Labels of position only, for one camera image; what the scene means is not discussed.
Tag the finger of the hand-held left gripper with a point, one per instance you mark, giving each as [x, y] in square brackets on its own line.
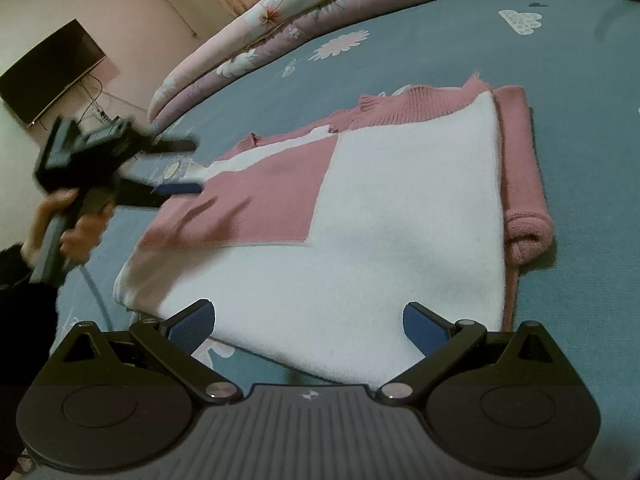
[172, 146]
[175, 190]

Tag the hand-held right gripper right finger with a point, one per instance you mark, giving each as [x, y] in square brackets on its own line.
[425, 330]

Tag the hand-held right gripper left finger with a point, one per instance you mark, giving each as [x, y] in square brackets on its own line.
[192, 327]

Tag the pink and white knit sweater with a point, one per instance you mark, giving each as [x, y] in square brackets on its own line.
[400, 210]

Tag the person's left forearm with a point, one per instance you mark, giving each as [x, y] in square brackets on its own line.
[20, 320]

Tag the person's left hand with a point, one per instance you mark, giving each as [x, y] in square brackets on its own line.
[82, 240]

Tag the folded floral quilt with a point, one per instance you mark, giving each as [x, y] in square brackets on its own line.
[300, 5]

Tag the bed with teal printed sheet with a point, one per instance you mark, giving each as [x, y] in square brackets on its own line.
[550, 60]

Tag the wall-mounted television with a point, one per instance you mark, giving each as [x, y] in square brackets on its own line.
[45, 75]

